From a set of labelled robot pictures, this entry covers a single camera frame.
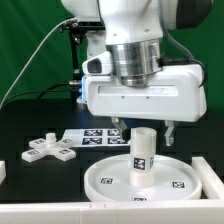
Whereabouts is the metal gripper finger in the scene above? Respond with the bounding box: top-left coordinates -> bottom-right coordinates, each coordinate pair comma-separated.
111,117 -> 131,141
164,121 -> 175,146

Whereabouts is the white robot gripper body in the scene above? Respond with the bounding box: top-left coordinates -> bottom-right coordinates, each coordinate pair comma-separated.
83,64 -> 207,122

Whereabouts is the white round table top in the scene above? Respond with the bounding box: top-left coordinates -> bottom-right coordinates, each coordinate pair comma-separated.
84,154 -> 202,202

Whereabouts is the white cross-shaped table base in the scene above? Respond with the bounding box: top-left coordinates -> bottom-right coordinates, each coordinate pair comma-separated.
21,133 -> 76,162

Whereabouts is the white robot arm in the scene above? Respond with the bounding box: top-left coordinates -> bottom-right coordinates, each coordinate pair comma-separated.
61,0 -> 213,146

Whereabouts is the white marker sheet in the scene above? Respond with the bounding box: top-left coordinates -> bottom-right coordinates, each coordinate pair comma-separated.
62,129 -> 128,147

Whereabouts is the white right fence bar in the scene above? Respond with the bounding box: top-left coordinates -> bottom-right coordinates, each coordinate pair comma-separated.
192,157 -> 224,201

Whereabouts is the white fence bar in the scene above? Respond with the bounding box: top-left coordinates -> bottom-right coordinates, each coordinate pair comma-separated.
0,199 -> 224,224
192,157 -> 224,201

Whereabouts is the white front fence bar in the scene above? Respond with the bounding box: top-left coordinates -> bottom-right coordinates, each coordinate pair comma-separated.
0,199 -> 224,224

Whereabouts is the white left fence block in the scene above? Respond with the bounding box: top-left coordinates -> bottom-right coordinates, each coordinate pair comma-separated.
0,161 -> 6,185

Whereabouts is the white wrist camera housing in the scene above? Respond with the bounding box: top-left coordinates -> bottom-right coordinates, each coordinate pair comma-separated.
82,51 -> 113,75

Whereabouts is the black cable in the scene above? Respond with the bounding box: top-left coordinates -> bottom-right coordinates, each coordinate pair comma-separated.
2,83 -> 83,104

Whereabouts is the black camera on stand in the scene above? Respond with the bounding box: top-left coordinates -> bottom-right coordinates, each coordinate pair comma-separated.
59,18 -> 105,101

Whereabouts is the grey cable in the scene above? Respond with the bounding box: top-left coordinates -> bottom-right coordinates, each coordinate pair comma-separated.
0,17 -> 78,109

